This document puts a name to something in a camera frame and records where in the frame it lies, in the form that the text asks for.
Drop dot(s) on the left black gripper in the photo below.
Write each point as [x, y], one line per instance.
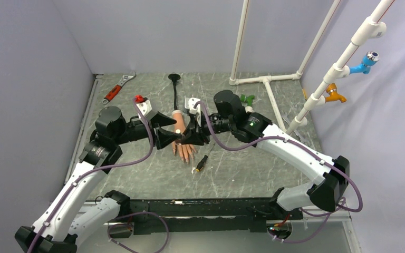
[162, 138]

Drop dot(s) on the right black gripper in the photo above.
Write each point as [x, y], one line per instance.
[194, 134]

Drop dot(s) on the glitter nail polish bottle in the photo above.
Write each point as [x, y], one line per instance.
[178, 136]

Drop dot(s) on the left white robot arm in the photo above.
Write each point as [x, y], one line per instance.
[60, 228]

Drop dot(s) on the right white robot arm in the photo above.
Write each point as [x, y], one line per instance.
[327, 176]

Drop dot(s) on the mannequin practice hand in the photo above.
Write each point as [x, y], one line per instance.
[185, 151]

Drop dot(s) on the near black yellow screwdriver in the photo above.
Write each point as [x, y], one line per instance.
[200, 166]

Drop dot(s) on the black hand stand stem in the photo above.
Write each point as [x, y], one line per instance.
[174, 78]

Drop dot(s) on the red adjustable wrench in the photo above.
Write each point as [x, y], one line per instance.
[117, 88]

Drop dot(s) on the green valve pvc fitting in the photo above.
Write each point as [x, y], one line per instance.
[248, 99]

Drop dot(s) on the silver open-end wrench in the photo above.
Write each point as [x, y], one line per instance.
[296, 132]

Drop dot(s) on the orange faucet valve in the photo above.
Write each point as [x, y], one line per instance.
[333, 94]

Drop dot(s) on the blue faucet valve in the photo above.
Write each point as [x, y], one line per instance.
[369, 60]

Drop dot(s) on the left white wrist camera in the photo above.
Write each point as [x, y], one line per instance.
[145, 107]

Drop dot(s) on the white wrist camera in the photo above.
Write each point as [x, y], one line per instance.
[191, 107]
[145, 107]

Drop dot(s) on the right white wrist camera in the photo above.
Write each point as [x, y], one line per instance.
[191, 107]

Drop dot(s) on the black base frame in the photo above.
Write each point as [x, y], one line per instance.
[146, 216]

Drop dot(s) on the white pvc pipe frame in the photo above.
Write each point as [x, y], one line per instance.
[334, 48]

